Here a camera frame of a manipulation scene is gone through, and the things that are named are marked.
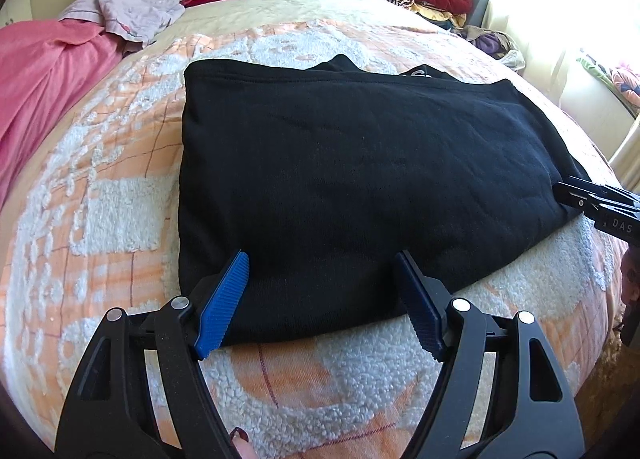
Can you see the orange white plush blanket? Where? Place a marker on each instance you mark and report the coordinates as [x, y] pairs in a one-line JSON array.
[[97, 227]]

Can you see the white curtain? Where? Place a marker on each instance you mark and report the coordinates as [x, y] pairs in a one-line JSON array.
[[555, 36]]

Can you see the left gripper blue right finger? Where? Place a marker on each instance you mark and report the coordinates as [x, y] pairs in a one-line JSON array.
[[424, 300]]

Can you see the person's right hand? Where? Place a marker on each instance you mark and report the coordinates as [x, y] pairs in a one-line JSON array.
[[629, 329]]

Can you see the black sweater with orange patch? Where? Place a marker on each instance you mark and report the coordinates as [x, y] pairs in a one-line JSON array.
[[322, 175]]

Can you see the lilac crumpled garment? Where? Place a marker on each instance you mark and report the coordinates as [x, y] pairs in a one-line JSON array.
[[136, 21]]

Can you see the colourful clothes by window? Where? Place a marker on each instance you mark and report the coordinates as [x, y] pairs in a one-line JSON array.
[[620, 80]]

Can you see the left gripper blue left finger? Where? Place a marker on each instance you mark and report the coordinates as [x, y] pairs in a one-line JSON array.
[[215, 300]]

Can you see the person's left hand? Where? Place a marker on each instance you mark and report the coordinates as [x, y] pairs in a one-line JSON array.
[[241, 443]]

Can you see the pink blanket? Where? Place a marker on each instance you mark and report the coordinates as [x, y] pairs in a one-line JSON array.
[[47, 66]]

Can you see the beige bed sheet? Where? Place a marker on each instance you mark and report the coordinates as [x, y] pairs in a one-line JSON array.
[[235, 16]]

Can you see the bag of purple clothes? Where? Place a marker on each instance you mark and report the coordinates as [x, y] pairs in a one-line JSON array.
[[495, 44]]

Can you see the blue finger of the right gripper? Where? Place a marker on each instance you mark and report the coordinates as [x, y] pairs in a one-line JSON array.
[[605, 191], [575, 197]]

